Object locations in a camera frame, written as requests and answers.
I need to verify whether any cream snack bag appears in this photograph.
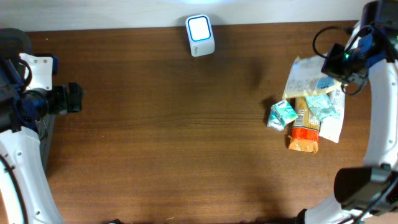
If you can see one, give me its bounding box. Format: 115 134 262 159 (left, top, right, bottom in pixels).
282 56 341 100

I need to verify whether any teal wipes packet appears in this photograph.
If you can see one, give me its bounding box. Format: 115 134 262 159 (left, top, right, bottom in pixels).
305 94 340 121

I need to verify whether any white tube with tan cap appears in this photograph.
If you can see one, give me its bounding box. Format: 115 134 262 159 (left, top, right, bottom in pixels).
319 90 346 143

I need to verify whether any small teal tissue pack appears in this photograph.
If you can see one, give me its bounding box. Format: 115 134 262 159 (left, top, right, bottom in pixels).
267 111 285 131
271 100 298 126

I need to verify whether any orange spaghetti packet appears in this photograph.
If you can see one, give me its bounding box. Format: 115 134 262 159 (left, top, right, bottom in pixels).
288 97 320 154

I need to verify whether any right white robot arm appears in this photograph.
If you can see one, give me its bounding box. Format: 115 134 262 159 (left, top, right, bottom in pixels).
294 0 397 224

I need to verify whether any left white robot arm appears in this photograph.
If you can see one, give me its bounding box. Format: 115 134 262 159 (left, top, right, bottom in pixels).
1 53 83 223

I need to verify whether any white barcode scanner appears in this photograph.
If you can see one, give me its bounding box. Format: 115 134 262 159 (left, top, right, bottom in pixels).
185 14 215 57

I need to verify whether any dark grey perforated basket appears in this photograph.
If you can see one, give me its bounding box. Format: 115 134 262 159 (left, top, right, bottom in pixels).
0 27 58 172

